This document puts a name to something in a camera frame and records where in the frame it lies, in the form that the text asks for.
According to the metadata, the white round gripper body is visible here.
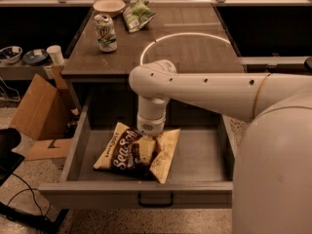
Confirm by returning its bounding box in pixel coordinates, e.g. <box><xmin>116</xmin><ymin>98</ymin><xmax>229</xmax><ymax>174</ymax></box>
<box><xmin>136</xmin><ymin>115</ymin><xmax>166</xmax><ymax>137</ymax></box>

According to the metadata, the brown sea salt chip bag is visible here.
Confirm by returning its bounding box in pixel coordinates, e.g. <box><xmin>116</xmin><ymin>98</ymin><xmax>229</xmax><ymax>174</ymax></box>
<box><xmin>94</xmin><ymin>122</ymin><xmax>180</xmax><ymax>184</ymax></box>

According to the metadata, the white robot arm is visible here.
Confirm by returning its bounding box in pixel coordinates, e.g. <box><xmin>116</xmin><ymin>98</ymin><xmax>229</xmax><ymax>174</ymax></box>
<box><xmin>129</xmin><ymin>60</ymin><xmax>312</xmax><ymax>234</ymax></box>

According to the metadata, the grey open drawer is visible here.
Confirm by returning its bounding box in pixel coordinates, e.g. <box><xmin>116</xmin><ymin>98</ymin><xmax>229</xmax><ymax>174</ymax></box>
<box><xmin>39</xmin><ymin>90</ymin><xmax>233</xmax><ymax>209</ymax></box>

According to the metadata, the grey cabinet counter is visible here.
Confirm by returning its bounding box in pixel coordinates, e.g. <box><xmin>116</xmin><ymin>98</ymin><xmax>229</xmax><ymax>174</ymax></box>
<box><xmin>62</xmin><ymin>3</ymin><xmax>244</xmax><ymax>128</ymax></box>

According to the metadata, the green chip bag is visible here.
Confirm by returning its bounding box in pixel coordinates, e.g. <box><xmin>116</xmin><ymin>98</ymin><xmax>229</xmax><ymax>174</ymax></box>
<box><xmin>123</xmin><ymin>0</ymin><xmax>156</xmax><ymax>33</ymax></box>

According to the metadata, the green white soda can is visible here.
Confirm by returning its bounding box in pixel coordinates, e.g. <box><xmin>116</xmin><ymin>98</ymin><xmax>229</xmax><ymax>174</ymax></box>
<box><xmin>94</xmin><ymin>14</ymin><xmax>117</xmax><ymax>53</ymax></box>

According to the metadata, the brown cardboard box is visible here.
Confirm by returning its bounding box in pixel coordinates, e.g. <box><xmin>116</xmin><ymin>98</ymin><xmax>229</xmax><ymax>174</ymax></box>
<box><xmin>10</xmin><ymin>65</ymin><xmax>79</xmax><ymax>161</ymax></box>

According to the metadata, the white paper cup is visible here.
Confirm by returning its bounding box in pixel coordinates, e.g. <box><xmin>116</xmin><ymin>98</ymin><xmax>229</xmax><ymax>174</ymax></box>
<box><xmin>47</xmin><ymin>45</ymin><xmax>64</xmax><ymax>65</ymax></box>

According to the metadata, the white ceramic bowl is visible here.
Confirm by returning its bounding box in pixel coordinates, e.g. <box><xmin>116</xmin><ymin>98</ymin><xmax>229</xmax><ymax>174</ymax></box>
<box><xmin>94</xmin><ymin>0</ymin><xmax>126</xmax><ymax>18</ymax></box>

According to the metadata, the blue patterned bowl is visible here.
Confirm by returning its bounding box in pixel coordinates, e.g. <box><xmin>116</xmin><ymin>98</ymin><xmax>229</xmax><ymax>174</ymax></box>
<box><xmin>22</xmin><ymin>49</ymin><xmax>48</xmax><ymax>65</ymax></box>

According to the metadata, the black device on left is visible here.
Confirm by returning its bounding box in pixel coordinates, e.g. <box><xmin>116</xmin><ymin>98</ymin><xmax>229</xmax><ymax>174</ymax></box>
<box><xmin>0</xmin><ymin>128</ymin><xmax>24</xmax><ymax>186</ymax></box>

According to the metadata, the grey side shelf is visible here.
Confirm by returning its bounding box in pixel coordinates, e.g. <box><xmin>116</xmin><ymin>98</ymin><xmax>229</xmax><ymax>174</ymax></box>
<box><xmin>0</xmin><ymin>59</ymin><xmax>55</xmax><ymax>80</ymax></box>

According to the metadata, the white blue bowl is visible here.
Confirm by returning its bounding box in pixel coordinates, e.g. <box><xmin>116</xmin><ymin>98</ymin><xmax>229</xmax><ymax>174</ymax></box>
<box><xmin>0</xmin><ymin>46</ymin><xmax>22</xmax><ymax>64</ymax></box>

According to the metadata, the black drawer handle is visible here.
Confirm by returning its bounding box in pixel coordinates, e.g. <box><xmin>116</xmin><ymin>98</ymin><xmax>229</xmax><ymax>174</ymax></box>
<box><xmin>137</xmin><ymin>192</ymin><xmax>174</xmax><ymax>208</ymax></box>

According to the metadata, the black cable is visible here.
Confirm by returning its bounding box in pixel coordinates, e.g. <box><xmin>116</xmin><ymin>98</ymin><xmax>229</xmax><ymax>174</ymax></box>
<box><xmin>5</xmin><ymin>172</ymin><xmax>53</xmax><ymax>220</ymax></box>

